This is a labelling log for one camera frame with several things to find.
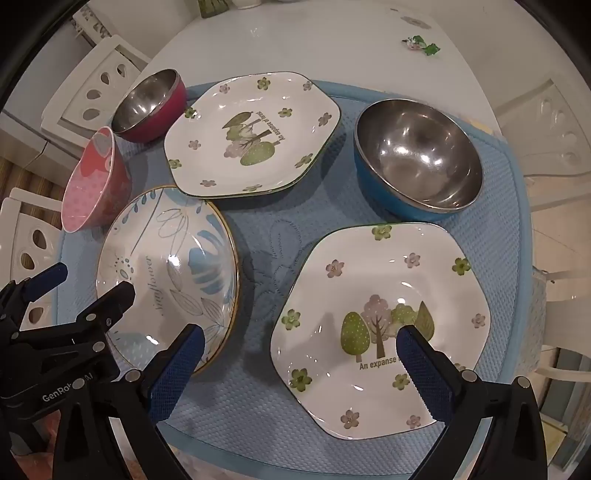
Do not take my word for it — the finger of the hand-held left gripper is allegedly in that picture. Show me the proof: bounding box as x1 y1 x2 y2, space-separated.
69 281 137 334
0 262 69 315

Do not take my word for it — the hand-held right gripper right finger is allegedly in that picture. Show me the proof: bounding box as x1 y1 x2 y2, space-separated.
396 324 555 480

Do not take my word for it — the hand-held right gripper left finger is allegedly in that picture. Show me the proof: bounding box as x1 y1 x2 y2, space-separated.
51 324 206 480

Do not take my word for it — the blue leaf print ceramic bowl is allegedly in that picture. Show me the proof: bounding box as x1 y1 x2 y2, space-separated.
95 185 241 377

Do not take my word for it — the pink dotted bowl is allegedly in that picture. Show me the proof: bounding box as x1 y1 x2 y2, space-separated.
61 126 133 233

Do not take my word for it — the white hexagonal tree print plate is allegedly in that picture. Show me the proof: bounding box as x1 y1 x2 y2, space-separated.
269 222 492 439
163 71 342 200

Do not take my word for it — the magenta steel bowl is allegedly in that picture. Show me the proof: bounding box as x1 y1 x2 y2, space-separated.
111 69 188 144

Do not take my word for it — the blue steel bowl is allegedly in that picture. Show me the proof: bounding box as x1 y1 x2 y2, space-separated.
354 99 484 223

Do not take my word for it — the white chair with teardrop holes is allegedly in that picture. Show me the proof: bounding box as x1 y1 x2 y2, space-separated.
496 76 591 185
41 34 153 148
0 187 65 328

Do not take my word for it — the striped tan rug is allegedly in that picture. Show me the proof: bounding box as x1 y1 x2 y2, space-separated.
0 157 63 206

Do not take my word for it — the white cabinet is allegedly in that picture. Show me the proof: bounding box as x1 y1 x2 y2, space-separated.
0 111 79 171

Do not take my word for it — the light blue quilted mat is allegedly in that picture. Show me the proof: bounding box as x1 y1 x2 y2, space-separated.
55 79 548 464

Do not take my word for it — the floral printed white box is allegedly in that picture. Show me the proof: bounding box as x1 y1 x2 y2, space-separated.
71 7 114 47

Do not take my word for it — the small green flower ornament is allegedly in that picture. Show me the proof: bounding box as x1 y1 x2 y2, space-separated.
403 34 441 58

